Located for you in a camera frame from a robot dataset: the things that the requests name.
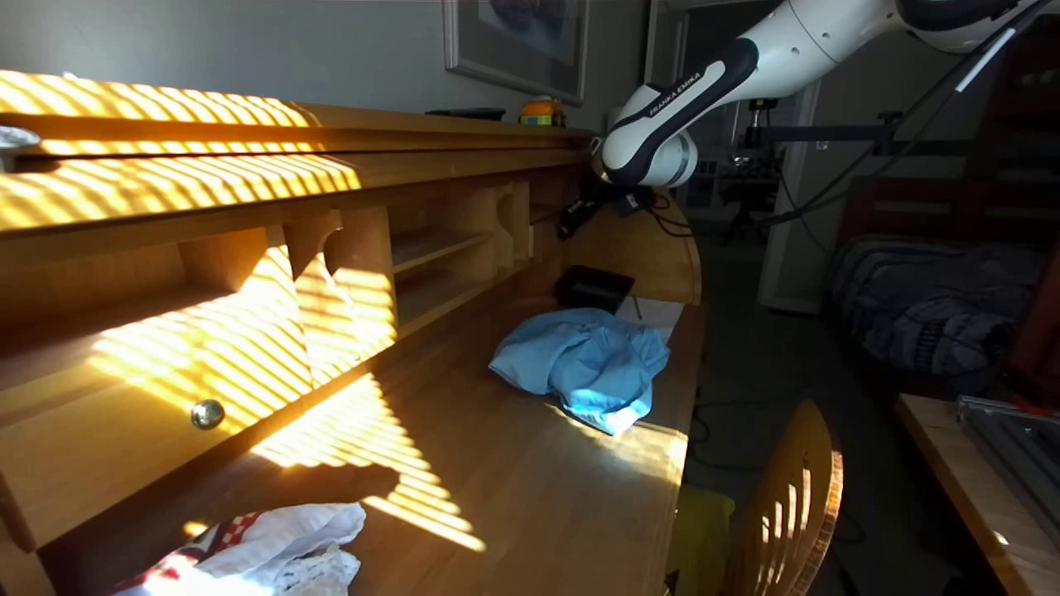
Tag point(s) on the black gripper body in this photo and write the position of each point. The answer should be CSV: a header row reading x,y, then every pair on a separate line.
x,y
613,199

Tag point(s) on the small wooden drawer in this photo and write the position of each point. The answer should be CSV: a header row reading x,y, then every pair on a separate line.
x,y
545,235

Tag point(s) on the wooden desk drawer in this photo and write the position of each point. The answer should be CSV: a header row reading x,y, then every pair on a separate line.
x,y
166,443

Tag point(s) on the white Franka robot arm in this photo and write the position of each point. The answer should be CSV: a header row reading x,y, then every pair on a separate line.
x,y
772,50

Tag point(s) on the small black box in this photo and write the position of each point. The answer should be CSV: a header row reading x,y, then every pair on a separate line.
x,y
596,289

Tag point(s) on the orange and green toy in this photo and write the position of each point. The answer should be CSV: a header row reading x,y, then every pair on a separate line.
x,y
542,113

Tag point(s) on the white paper sheet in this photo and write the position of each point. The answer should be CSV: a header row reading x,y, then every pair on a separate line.
x,y
658,311

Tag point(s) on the blue crumpled cloth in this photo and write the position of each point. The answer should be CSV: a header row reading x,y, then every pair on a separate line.
x,y
584,366

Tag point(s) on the white cabinet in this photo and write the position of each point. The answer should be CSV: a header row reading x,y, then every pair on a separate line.
x,y
807,254

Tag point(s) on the black clamp boom bar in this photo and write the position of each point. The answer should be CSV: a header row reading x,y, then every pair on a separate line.
x,y
839,135

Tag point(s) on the yellow bin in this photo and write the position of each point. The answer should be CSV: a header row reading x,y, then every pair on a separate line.
x,y
702,542

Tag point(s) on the striped grey bedding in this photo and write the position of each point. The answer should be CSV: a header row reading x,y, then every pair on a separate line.
x,y
940,308

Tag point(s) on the wooden slatted chair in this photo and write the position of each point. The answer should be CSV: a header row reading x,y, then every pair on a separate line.
x,y
791,518

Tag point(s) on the white and red cloth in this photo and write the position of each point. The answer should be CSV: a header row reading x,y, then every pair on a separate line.
x,y
278,547

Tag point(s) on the wooden side table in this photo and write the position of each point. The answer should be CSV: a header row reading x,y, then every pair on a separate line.
x,y
973,507

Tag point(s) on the grey metal tray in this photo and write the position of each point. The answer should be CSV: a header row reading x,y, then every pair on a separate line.
x,y
1023,448

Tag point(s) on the small metal dish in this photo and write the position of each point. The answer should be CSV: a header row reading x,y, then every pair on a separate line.
x,y
19,139

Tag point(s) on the framed wall picture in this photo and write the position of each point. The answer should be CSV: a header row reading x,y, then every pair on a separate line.
x,y
517,43

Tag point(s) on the dark wooden bed frame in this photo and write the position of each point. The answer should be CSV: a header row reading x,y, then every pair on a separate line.
x,y
915,204

